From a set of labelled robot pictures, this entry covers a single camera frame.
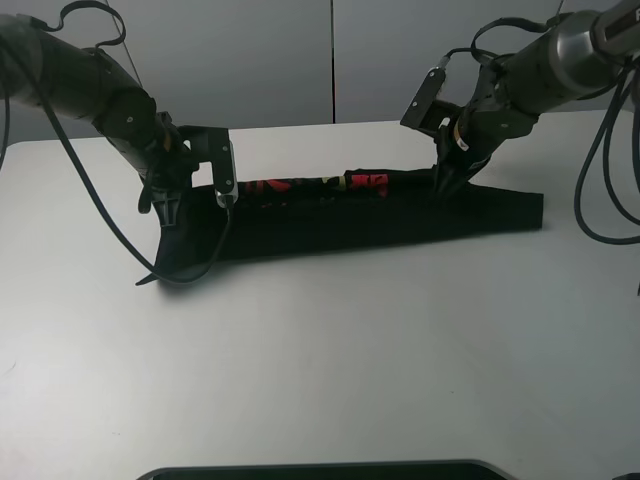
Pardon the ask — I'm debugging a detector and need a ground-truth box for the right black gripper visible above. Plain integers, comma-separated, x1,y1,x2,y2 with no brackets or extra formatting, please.
430,67,538,203

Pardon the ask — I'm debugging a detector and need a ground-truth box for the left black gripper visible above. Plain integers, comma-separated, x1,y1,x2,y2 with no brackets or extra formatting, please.
139,112,205,230

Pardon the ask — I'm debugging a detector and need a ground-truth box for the black printed t-shirt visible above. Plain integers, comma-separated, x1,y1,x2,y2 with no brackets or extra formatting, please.
156,169,544,275

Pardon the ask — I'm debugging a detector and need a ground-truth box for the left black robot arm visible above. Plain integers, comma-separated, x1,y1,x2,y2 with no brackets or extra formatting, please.
1,14,196,228

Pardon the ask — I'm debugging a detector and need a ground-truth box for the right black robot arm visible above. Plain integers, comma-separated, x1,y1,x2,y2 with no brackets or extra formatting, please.
434,1,639,199

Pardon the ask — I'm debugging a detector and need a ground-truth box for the left black camera cable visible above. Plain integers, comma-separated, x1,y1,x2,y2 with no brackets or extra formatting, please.
0,29,236,289

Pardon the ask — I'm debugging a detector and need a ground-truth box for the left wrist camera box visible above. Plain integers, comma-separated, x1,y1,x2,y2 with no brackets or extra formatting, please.
191,127,239,210

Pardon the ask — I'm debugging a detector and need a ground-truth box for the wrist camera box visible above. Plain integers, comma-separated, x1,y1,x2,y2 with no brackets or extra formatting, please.
191,127,239,210
400,67,461,138

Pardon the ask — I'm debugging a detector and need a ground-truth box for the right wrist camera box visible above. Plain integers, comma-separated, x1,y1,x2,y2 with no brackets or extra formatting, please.
400,67,461,138

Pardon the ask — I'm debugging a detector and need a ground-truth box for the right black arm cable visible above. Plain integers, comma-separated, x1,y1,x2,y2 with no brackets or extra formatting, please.
574,54,640,246

